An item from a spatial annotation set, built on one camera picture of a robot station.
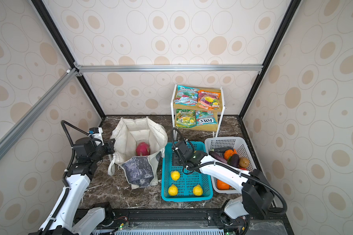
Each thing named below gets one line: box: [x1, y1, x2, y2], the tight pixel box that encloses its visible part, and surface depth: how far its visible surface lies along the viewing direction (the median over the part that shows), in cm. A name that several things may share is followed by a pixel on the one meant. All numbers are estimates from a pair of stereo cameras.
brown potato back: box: [238, 156, 250, 168], surface depth 84 cm
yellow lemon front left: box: [168, 184, 178, 197], surface depth 80 cm
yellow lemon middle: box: [170, 170, 181, 181], surface depth 85 cm
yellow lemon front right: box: [192, 184, 204, 197], surface depth 80 cm
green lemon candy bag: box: [175, 108, 197, 129], surface depth 94 cm
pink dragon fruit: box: [135, 141, 151, 156], surface depth 94 cm
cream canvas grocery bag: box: [107, 117, 168, 190], surface depth 83 cm
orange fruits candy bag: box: [195, 90, 221, 111], surface depth 79 cm
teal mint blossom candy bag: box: [174, 85, 200, 107], surface depth 82 cm
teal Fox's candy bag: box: [195, 110, 218, 126], surface depth 96 cm
